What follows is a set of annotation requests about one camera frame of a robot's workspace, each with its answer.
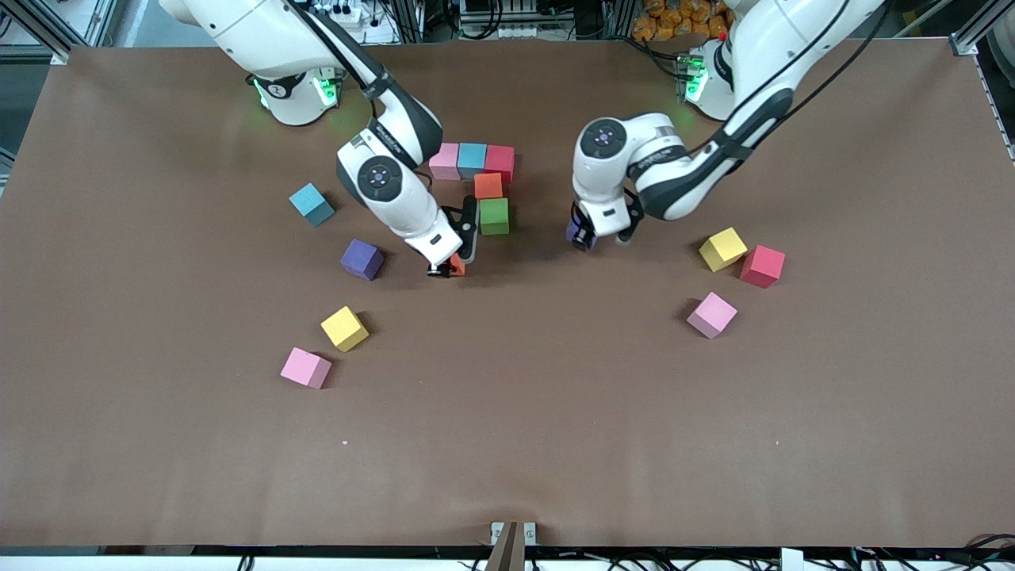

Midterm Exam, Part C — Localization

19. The pink foam cube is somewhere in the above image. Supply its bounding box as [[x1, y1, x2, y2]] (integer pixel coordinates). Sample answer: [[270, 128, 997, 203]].
[[686, 291, 739, 340], [429, 143, 462, 182], [279, 347, 333, 390]]

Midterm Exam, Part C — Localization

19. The white power strip with plugs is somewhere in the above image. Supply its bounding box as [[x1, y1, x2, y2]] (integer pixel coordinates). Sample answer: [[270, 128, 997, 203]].
[[313, 0, 397, 44]]

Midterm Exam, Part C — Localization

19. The green foam cube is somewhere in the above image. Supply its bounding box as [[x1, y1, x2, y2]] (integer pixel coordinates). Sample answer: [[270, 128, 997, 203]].
[[479, 197, 511, 236]]

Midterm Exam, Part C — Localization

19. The aluminium frame rail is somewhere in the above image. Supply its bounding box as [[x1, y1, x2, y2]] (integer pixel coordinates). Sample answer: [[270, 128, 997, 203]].
[[952, 0, 1015, 56], [0, 0, 120, 66]]

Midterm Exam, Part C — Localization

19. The red foam cube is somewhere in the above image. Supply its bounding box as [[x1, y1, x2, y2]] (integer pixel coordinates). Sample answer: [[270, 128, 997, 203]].
[[485, 145, 516, 184], [739, 244, 787, 289]]

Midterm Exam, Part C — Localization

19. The white socket strip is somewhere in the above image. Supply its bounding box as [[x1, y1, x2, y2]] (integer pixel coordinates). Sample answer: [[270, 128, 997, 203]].
[[460, 22, 542, 41]]

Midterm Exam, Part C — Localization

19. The small metal bracket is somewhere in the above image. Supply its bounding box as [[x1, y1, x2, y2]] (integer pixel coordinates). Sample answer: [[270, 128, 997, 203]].
[[489, 520, 538, 571]]

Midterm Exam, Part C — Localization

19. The yellow foam cube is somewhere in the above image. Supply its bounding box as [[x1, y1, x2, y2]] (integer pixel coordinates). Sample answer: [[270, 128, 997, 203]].
[[698, 227, 749, 274], [320, 306, 370, 353]]

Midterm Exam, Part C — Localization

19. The bag of orange snacks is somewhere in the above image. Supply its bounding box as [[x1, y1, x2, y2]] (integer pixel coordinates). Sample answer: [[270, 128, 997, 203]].
[[632, 0, 734, 42]]

